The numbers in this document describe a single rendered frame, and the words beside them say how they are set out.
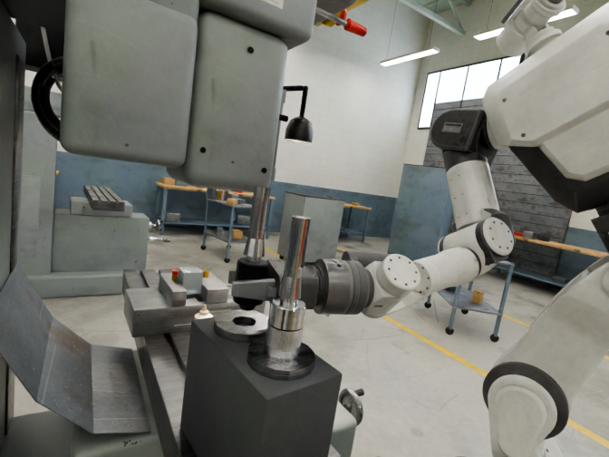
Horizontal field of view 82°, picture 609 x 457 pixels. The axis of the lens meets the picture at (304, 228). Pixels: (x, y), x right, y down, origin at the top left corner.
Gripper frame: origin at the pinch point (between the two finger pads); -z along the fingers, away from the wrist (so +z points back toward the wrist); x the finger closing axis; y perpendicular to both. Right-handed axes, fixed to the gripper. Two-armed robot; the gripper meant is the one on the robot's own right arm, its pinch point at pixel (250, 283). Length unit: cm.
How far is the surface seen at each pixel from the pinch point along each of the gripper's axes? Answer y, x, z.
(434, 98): -270, -778, 567
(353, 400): 52, -42, 46
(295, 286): -3.3, 10.4, 3.8
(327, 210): 29, -459, 191
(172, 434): 26.7, -2.5, -9.0
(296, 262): -6.3, 10.3, 3.6
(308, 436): 14.9, 14.2, 7.1
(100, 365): 31, -31, -26
